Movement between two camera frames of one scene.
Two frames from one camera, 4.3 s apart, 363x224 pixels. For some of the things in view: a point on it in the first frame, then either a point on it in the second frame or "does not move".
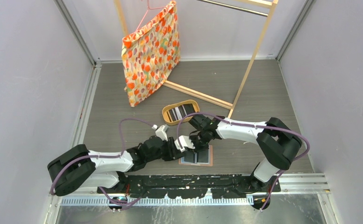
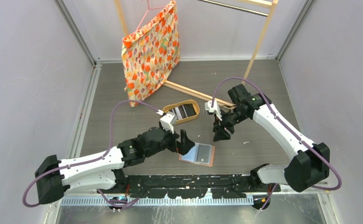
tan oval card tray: x=195 y=106 does not move
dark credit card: x=203 y=156 does not move
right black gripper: x=197 y=148 → x=221 y=133
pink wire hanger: x=148 y=8 does not move
